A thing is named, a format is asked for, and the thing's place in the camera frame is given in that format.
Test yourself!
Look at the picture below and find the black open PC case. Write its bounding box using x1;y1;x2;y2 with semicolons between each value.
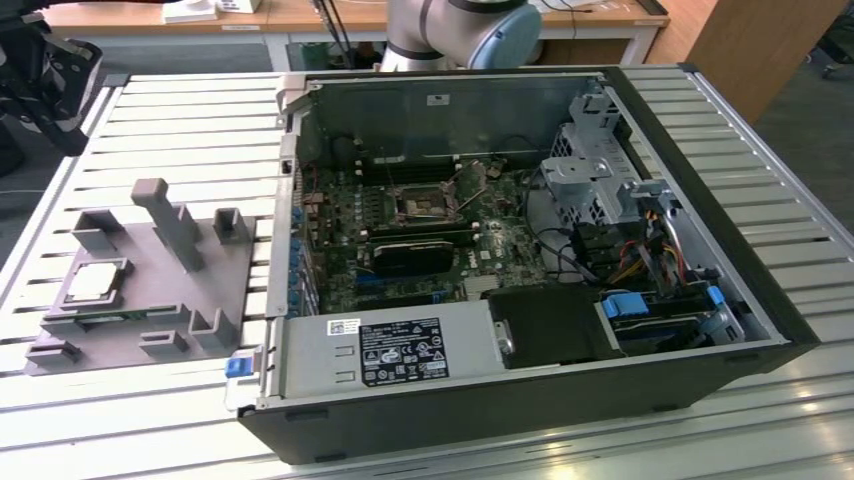
236;63;823;466

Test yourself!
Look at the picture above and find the wooden desk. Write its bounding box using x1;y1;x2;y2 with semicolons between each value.
0;0;672;66

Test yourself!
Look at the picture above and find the installed green RAM stick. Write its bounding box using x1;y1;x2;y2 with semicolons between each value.
364;224;472;240

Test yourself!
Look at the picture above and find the silver CPU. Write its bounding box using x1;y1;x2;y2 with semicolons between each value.
65;262;125;301

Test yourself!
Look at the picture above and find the loose green RAM stick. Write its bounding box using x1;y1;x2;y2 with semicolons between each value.
76;310;152;324

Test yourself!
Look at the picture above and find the plain white box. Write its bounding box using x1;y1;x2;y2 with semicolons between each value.
162;0;221;24

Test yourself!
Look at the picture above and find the thin metal locking lever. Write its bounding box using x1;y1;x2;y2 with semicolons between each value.
456;172;499;212

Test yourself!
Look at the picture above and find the blue disk carrier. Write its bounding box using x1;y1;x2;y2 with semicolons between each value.
597;291;654;320

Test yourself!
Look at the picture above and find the grey case release latch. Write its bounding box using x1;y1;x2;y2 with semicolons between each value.
275;72;316;132

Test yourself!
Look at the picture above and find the wooden cabinet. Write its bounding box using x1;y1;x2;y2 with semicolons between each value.
643;0;854;126

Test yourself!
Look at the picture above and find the small black graphics card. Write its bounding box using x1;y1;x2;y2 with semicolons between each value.
367;238;455;277

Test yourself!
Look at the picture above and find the grey parts rack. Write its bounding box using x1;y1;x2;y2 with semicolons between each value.
22;177;259;376

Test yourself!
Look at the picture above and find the coloured power wire bundle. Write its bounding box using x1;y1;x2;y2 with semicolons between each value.
616;238;688;284

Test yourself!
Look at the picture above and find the black office chair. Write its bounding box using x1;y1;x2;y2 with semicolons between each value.
816;29;854;81

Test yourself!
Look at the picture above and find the green container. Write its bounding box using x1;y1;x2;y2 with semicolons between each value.
296;42;335;71

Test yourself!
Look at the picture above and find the black plastic shroud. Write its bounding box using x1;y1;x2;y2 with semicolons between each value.
485;287;626;371

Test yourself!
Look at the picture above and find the grey power supply unit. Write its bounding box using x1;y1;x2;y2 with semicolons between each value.
256;312;501;409

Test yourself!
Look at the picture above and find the green motherboard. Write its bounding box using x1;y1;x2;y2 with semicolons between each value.
292;159;555;316

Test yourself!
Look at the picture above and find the metal drive cage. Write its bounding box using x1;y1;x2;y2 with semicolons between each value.
537;92;682;229

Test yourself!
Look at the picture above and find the metal socket cover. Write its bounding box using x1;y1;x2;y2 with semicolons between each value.
444;159;496;209

